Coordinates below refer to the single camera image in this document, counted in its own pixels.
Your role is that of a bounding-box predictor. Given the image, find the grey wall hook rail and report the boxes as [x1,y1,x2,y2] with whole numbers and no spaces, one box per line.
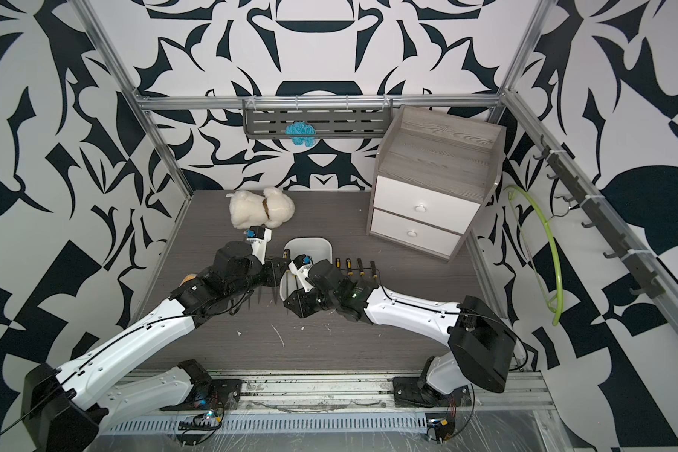
[536,136,666,299]

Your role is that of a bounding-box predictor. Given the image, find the grey white drawer cabinet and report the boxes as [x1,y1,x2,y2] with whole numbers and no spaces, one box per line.
[366,107,507,262]

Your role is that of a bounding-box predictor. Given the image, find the grey wall shelf rack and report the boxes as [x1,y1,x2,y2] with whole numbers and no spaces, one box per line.
[242,101,393,139]

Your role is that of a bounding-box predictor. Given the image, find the yellow sponge pad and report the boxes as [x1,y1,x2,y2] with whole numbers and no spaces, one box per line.
[181,274,197,284]

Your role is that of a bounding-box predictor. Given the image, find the white plastic storage box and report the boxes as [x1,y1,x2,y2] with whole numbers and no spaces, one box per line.
[279,237,333,301]

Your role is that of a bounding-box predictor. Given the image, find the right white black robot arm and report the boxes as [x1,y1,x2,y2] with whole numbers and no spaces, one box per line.
[284,256,518,407]

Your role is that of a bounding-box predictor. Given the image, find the aluminium cage frame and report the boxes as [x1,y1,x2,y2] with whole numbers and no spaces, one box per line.
[67,0,678,452]

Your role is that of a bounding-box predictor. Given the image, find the green hoop tube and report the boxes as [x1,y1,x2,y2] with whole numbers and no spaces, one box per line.
[504,185,565,327]

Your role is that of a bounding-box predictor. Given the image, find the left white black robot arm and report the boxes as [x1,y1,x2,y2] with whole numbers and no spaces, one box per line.
[22,241,289,451]

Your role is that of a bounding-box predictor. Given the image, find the teal crumpled cloth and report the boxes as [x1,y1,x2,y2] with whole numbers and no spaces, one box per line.
[286,122,316,147]

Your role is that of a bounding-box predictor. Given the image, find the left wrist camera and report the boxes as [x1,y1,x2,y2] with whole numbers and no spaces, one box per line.
[245,226,272,265]

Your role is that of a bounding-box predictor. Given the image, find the white plush toy animal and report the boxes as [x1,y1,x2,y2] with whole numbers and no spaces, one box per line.
[227,188,296,229]

